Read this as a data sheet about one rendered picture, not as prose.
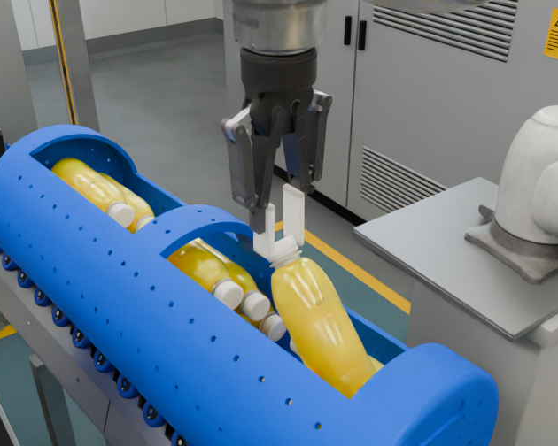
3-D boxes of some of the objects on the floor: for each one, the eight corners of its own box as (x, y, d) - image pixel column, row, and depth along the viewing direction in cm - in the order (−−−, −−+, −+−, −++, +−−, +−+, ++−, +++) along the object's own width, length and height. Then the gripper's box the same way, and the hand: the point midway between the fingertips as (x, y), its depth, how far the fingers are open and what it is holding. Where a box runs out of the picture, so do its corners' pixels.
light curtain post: (128, 362, 241) (40, -177, 152) (137, 370, 237) (51, -177, 148) (113, 370, 238) (14, -177, 148) (122, 379, 234) (26, -177, 145)
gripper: (313, 21, 70) (309, 211, 83) (184, 51, 61) (201, 260, 73) (366, 35, 65) (352, 235, 78) (234, 71, 56) (242, 291, 68)
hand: (278, 222), depth 74 cm, fingers closed on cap, 4 cm apart
